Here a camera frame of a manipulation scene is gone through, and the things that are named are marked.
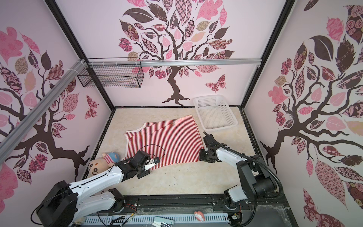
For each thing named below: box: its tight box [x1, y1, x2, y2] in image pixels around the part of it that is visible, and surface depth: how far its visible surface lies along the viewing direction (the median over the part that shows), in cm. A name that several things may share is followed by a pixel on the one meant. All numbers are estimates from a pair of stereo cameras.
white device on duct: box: [151, 216, 175, 227], surface depth 68 cm
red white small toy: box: [193, 210, 206, 222], surface depth 68 cm
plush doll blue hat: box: [87, 152, 120, 176], surface depth 82 cm
